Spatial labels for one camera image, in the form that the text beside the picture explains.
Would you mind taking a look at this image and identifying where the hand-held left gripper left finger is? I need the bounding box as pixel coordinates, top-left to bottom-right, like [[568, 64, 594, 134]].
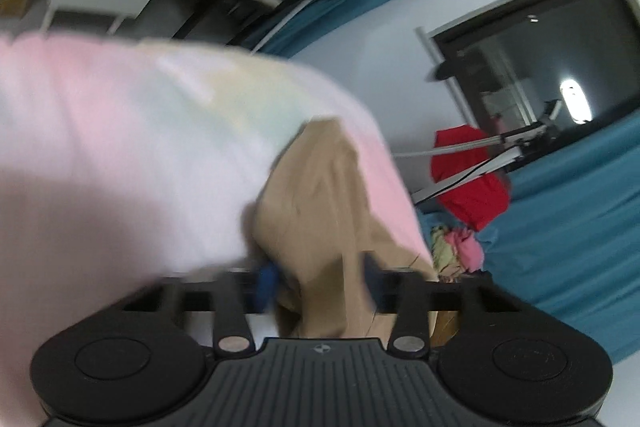
[[117, 263, 279, 358]]

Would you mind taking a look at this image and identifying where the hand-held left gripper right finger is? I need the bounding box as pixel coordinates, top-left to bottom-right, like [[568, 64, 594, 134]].
[[362, 252, 522, 358]]

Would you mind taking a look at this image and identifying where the tan shirt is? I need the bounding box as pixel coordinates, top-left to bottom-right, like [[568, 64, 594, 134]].
[[249, 119, 442, 344]]

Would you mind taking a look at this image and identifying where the yellow garment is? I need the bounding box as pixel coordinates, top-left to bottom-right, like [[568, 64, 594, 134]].
[[430, 226, 462, 280]]

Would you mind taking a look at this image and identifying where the pink garment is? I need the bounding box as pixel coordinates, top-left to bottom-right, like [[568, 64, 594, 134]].
[[444, 229, 485, 272]]

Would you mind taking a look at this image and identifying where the red cloth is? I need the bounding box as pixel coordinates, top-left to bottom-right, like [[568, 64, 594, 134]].
[[431, 125, 512, 232]]

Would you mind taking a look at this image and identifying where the silver tripod stand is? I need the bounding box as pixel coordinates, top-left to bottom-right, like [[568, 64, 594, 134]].
[[394, 97, 568, 204]]

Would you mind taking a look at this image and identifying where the wide blue curtain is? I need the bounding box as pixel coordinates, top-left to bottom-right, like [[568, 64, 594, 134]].
[[414, 114, 640, 360]]

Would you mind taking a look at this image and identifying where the pastel tie-dye bed blanket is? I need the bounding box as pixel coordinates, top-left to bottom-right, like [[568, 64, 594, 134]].
[[0, 32, 442, 427]]

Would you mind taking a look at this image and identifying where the dark window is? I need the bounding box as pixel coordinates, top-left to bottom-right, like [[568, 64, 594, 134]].
[[417, 0, 640, 150]]

